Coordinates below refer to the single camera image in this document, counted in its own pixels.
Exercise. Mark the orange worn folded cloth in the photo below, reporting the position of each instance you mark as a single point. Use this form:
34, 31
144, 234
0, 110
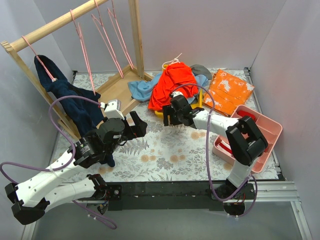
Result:
226, 93

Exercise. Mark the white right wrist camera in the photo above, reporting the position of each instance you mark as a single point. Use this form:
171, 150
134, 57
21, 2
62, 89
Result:
176, 93

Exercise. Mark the grey garment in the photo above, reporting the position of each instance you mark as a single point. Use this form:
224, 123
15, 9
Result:
198, 69

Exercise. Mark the red white cloth in organizer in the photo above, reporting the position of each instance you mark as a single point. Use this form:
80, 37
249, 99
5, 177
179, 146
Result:
225, 148

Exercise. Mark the pink compartment organizer box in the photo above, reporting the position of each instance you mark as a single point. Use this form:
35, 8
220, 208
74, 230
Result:
269, 128

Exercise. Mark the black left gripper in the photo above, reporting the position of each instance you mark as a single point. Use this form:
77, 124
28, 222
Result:
129, 127

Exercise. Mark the navy blue garment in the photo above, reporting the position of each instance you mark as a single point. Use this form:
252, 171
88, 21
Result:
84, 114

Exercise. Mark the yellow plastic tray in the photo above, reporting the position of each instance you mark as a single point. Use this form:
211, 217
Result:
197, 102

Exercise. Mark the wooden clothes rack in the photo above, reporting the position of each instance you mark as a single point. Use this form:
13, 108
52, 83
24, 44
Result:
23, 111

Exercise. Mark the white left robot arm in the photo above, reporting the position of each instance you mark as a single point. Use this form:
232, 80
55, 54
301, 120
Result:
32, 198

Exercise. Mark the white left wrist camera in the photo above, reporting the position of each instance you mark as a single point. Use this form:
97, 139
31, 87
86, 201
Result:
112, 109

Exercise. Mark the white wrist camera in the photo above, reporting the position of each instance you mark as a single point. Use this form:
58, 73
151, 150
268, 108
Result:
176, 93
112, 109

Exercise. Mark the pink hanger with navy garment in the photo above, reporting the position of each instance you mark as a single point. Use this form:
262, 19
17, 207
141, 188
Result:
53, 79

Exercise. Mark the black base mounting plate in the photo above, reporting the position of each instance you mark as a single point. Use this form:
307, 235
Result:
168, 195

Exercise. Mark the orange mesh shorts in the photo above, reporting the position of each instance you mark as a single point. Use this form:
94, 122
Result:
173, 76

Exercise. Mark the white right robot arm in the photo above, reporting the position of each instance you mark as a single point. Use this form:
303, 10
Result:
245, 139

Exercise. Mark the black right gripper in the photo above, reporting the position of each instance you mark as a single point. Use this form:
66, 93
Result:
171, 115

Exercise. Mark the light blue shorts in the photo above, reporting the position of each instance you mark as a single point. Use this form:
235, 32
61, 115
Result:
142, 90

